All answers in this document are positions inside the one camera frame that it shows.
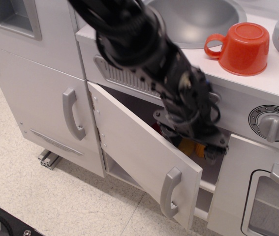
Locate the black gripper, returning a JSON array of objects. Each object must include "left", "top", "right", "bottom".
[{"left": 153, "top": 109, "right": 228, "bottom": 165}]

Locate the white cabinet door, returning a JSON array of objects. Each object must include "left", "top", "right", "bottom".
[{"left": 88, "top": 82, "right": 203, "bottom": 230}]

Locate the silver cabinet door handle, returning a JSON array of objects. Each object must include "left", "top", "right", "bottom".
[{"left": 160, "top": 167, "right": 182, "bottom": 219}]

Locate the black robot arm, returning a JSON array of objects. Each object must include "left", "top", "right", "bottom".
[{"left": 70, "top": 0, "right": 228, "bottom": 164}]

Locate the yellow toy lemon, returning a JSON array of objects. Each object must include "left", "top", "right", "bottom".
[{"left": 178, "top": 139, "right": 195, "bottom": 156}]

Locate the yellow toy shell fruit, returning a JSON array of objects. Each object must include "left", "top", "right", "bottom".
[{"left": 194, "top": 143, "right": 206, "bottom": 158}]

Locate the red toy bell pepper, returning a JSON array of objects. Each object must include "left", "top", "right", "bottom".
[{"left": 151, "top": 122, "right": 162, "bottom": 135}]

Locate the silver vent grille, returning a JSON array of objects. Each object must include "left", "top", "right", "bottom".
[{"left": 93, "top": 55, "right": 222, "bottom": 104}]

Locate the white toy oven door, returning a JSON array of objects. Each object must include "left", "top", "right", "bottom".
[{"left": 207, "top": 135, "right": 279, "bottom": 236}]

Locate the grey timer knob dial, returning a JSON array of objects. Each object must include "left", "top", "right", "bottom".
[{"left": 248, "top": 105, "right": 279, "bottom": 143}]

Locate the orange plastic cup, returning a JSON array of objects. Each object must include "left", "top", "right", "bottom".
[{"left": 204, "top": 22, "right": 270, "bottom": 76}]

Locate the silver toy sink bowl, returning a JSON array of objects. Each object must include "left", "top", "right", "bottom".
[{"left": 144, "top": 0, "right": 247, "bottom": 49}]

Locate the white toy kitchen body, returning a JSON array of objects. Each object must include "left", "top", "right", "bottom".
[{"left": 0, "top": 0, "right": 279, "bottom": 236}]

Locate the silver fridge nameplate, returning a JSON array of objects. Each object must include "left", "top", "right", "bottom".
[{"left": 30, "top": 129, "right": 84, "bottom": 156}]

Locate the white toy fridge door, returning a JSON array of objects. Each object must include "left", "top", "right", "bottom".
[{"left": 0, "top": 49, "right": 105, "bottom": 177}]

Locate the silver fridge door handle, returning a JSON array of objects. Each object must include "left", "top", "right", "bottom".
[{"left": 62, "top": 88, "right": 86, "bottom": 141}]

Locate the aluminium extrusion rail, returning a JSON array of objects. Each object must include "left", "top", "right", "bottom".
[{"left": 38, "top": 149, "right": 62, "bottom": 170}]

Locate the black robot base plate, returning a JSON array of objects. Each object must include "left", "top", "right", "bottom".
[{"left": 0, "top": 208, "right": 43, "bottom": 236}]

